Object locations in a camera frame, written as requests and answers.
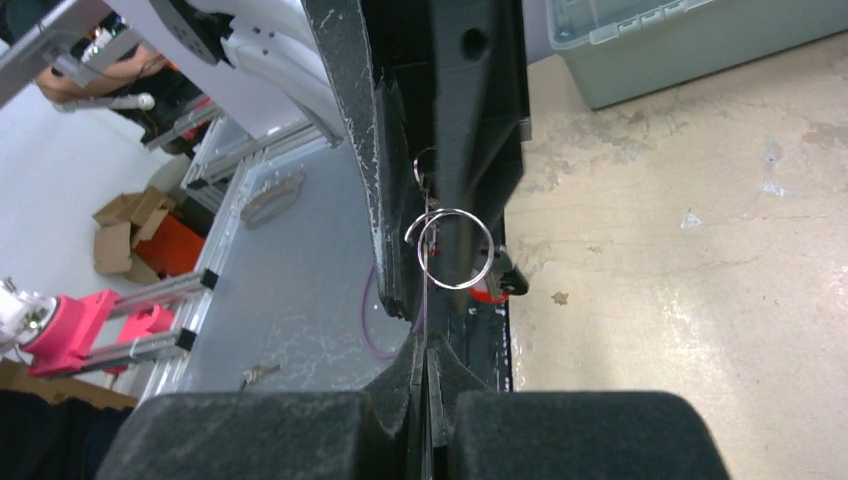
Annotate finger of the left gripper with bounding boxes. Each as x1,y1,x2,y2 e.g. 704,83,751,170
431,1,531,310
303,1,414,318

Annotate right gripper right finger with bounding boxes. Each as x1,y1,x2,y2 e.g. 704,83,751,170
425,331,730,480

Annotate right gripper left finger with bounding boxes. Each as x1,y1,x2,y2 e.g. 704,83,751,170
99,335,422,479

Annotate small split key ring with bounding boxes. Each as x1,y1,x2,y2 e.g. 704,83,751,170
404,208,497,291

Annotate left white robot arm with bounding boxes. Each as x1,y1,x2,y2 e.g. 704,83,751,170
153,1,531,318

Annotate clear plastic storage box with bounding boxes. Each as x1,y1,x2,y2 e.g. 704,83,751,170
546,0,847,109

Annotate cardboard boxes on floor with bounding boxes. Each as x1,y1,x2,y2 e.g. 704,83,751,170
92,187,205,285

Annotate pink fixture outside cell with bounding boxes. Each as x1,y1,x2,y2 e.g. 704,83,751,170
0,278,180,379

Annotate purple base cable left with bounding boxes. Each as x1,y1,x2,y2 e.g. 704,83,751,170
359,264,425,361

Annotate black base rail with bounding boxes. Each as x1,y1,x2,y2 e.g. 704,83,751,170
448,300,515,392

